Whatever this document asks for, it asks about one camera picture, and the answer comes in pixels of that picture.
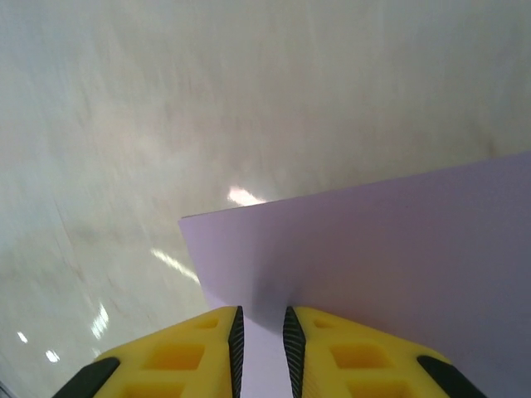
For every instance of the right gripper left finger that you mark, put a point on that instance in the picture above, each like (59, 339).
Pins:
(174, 356)

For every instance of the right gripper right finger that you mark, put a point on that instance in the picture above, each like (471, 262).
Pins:
(365, 360)

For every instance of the light purple paper sheet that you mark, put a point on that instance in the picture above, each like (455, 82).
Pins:
(373, 248)

